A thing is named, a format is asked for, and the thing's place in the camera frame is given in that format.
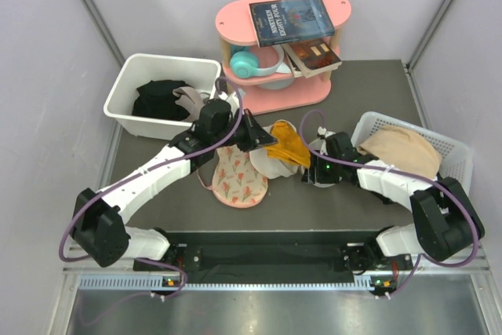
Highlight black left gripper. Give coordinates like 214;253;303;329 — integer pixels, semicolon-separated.
213;109;277;153

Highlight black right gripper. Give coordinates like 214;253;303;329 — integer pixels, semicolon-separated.
302;150;342;184

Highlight mustard yellow bra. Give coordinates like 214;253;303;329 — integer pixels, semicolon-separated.
265;120;311;168

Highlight white mesh laundry bag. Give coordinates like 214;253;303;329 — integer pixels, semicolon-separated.
249;119;305;180

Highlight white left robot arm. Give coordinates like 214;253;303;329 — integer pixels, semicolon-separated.
68;99;277;270

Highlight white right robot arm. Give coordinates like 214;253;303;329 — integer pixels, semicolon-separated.
312;125;484;269

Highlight beige bra in bin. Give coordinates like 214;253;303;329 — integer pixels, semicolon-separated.
173;86;210;122

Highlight floral mesh laundry bag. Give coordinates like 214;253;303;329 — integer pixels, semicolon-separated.
197;146;268;209

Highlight teal headphones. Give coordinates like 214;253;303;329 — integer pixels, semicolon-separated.
230;46;291;78

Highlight black garment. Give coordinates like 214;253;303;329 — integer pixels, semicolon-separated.
132;80;188;122

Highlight grey bowl on shelf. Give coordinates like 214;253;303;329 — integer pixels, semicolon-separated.
258;77;295;90

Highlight beige cloth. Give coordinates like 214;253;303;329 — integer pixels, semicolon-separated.
357;125;442;180

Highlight pink wooden shelf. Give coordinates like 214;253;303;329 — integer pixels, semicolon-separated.
215;0;351;115

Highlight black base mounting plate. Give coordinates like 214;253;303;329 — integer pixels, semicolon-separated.
132;242;397;274

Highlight white plastic bin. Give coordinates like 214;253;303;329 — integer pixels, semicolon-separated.
104;53;220;140

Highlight dark orange book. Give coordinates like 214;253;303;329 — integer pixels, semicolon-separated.
282;38;342;78

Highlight blue Nineteen Eighty-Four book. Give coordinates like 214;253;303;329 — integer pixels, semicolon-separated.
249;0;336;47

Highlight white plastic basket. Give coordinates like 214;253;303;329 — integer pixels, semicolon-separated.
351;111;474;195

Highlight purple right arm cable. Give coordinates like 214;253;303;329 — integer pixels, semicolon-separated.
300;110;482;299

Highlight grey slotted cable duct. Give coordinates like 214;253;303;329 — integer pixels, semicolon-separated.
78;275;391;292

